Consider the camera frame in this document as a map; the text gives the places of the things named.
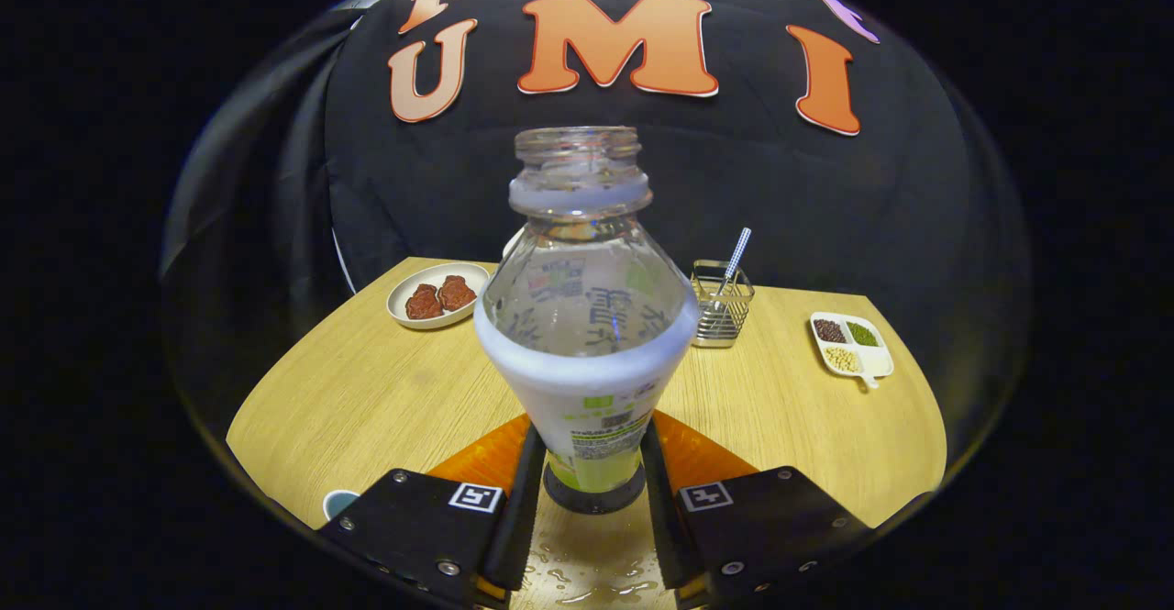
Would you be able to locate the white oval plate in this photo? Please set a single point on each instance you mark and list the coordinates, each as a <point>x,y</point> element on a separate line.
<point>399,303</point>

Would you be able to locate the heap of yellow beans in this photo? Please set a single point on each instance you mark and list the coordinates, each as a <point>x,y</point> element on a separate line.
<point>842,359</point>

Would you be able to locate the wooden table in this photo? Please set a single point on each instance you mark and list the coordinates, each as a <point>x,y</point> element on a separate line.
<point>385,399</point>

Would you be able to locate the heap of green beans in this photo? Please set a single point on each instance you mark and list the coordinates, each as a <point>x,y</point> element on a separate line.
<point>861,333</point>

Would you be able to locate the clear plastic juice bottle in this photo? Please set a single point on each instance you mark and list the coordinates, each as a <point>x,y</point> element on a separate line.
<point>587,362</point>

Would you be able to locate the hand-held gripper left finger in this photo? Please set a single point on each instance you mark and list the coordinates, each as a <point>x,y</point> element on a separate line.
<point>525,500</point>

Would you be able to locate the dark brown round coaster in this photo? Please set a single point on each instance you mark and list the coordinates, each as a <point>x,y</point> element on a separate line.
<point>596,502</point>

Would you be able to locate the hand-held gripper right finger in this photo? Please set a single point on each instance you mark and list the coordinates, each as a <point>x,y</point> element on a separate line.
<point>662,500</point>

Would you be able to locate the red braised meat piece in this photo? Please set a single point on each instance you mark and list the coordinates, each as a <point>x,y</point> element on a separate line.
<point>456,293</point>
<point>423,303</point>

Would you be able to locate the white checked straw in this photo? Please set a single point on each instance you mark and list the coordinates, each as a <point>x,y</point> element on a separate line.
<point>737,250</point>

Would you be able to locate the white divided dish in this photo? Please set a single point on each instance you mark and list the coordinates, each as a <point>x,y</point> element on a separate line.
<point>876,362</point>

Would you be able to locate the white cup with blue inside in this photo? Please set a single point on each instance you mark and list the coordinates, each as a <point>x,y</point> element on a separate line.
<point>337,503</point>

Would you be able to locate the heap of dark red beans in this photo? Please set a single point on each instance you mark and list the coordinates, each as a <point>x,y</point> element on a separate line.
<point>829,330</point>

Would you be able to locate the white bread dish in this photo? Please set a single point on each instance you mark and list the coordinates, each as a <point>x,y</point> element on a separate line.
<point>509,245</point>

